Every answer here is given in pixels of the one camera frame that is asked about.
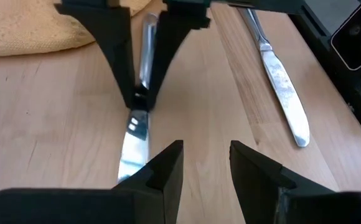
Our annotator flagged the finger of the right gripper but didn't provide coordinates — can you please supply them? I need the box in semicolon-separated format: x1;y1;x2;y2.
146;2;212;110
54;3;137;109

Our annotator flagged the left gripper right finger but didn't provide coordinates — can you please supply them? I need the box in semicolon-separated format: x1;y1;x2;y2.
229;140;361;224

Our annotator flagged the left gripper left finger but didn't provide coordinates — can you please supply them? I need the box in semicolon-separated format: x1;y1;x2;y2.
0;139;184;224

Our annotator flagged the silver table knife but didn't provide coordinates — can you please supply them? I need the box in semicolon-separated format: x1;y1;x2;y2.
117;12;159;184
238;7;311;148

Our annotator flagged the yellow terry towel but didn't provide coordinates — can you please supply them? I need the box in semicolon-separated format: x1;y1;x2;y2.
0;0;153;57

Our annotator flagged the black camera box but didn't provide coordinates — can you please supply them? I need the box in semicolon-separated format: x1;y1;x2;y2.
329;0;361;72

